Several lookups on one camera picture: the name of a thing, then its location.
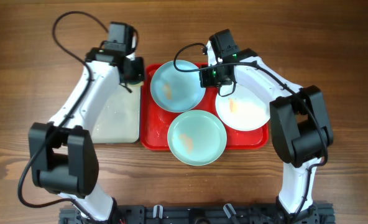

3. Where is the mint green plate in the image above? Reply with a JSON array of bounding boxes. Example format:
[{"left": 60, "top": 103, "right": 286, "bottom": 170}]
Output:
[{"left": 167, "top": 110, "right": 228, "bottom": 166}]

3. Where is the light blue plate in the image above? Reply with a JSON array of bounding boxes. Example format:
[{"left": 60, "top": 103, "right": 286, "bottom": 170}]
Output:
[{"left": 150, "top": 61, "right": 206, "bottom": 113}]

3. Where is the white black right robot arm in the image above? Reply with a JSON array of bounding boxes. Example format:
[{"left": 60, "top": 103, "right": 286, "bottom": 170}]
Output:
[{"left": 200, "top": 29, "right": 333, "bottom": 218}]

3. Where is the black tray with soapy water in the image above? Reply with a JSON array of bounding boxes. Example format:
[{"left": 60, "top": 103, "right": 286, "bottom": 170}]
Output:
[{"left": 91, "top": 85, "right": 141, "bottom": 144}]

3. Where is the white plate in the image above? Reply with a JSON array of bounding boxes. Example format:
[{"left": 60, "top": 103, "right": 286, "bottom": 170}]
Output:
[{"left": 215, "top": 84, "right": 270, "bottom": 131}]

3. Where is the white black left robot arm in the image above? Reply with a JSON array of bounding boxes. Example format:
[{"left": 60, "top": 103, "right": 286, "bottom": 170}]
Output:
[{"left": 23, "top": 22, "right": 144, "bottom": 223}]

